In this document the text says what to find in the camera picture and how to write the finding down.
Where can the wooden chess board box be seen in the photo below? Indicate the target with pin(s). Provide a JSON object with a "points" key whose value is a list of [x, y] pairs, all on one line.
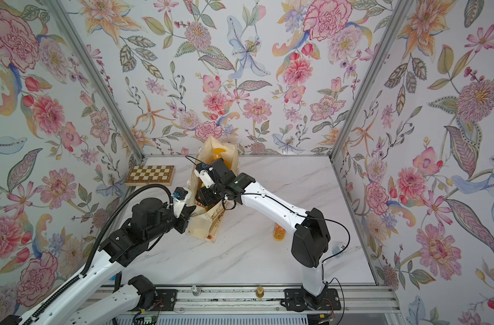
{"points": [[150, 174]]}

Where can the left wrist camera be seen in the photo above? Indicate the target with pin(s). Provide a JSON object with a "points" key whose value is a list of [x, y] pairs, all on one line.
{"points": [[180, 199]]}

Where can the orange bottle yellow cap front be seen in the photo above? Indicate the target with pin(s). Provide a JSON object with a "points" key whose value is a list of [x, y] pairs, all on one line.
{"points": [[279, 233]]}

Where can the cream canvas shopping bag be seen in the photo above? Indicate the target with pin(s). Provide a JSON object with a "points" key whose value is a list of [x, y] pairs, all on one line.
{"points": [[205, 221]]}

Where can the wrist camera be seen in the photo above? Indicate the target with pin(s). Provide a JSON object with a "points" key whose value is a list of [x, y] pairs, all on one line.
{"points": [[203, 172], [180, 199]]}

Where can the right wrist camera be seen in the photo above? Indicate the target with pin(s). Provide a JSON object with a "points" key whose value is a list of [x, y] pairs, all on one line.
{"points": [[203, 172]]}

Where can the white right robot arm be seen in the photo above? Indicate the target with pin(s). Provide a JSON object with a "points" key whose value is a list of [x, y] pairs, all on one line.
{"points": [[310, 233]]}

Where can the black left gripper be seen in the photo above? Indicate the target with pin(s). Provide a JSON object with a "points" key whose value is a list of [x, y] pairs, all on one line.
{"points": [[184, 217]]}

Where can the aluminium corner post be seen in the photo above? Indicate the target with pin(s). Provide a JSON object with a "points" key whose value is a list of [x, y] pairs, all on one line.
{"points": [[66, 26], [397, 17]]}

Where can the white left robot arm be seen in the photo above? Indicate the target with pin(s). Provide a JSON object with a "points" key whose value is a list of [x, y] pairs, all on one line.
{"points": [[113, 255]]}

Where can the aluminium corner post right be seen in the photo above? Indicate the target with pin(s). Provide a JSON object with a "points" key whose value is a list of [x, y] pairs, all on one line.
{"points": [[397, 17]]}

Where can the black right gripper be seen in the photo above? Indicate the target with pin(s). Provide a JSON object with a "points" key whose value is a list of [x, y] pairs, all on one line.
{"points": [[206, 199]]}

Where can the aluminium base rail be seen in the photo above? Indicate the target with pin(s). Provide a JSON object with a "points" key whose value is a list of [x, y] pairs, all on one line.
{"points": [[334, 305]]}

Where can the aluminium corner post left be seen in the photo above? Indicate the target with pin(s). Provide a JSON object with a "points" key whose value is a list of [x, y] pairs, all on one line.
{"points": [[66, 26]]}

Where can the large orange pump soap bottle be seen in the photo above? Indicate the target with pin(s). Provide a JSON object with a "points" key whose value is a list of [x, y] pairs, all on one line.
{"points": [[221, 153]]}

